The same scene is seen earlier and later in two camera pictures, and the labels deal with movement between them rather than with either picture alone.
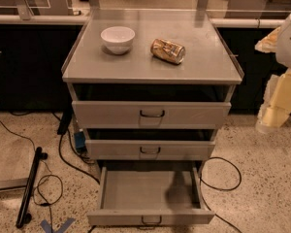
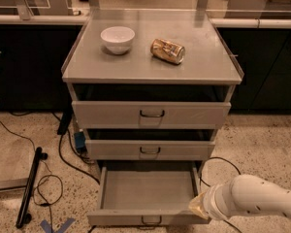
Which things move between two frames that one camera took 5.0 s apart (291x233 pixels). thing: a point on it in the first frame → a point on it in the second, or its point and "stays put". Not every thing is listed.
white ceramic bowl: x=117 y=39 stays put
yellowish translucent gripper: x=290 y=41 → x=210 y=203
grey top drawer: x=149 y=106 stays put
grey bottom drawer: x=151 y=196 stays put
